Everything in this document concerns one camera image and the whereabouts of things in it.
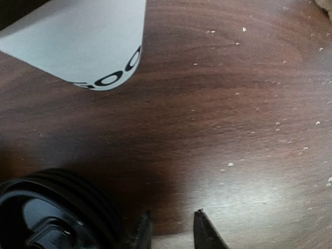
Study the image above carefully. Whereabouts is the brown pulp cup carrier stack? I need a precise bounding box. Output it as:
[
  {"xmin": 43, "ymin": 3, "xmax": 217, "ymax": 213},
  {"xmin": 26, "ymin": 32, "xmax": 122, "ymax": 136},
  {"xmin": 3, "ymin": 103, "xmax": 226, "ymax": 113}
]
[{"xmin": 315, "ymin": 0, "xmax": 332, "ymax": 20}]

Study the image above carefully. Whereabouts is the single white paper cup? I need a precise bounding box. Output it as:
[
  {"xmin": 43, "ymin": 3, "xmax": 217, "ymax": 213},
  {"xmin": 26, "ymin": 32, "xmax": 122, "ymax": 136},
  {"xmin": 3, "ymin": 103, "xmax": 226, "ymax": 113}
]
[{"xmin": 1, "ymin": 0, "xmax": 146, "ymax": 91}]

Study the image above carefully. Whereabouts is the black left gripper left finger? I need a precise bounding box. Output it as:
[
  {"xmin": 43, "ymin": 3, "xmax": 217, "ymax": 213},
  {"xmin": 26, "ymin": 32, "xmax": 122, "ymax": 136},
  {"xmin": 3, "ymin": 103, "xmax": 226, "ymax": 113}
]
[{"xmin": 127, "ymin": 210, "xmax": 152, "ymax": 249}]

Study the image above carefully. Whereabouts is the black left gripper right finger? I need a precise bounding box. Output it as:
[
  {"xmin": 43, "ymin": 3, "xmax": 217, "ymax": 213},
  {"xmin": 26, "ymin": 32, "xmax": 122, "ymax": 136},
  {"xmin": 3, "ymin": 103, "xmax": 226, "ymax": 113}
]
[{"xmin": 193, "ymin": 209, "xmax": 229, "ymax": 249}]

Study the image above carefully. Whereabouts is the stack of black cup lids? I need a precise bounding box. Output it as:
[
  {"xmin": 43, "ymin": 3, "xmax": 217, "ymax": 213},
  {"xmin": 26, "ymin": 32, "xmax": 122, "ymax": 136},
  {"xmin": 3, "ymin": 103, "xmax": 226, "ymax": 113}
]
[{"xmin": 1, "ymin": 169, "xmax": 125, "ymax": 248}]

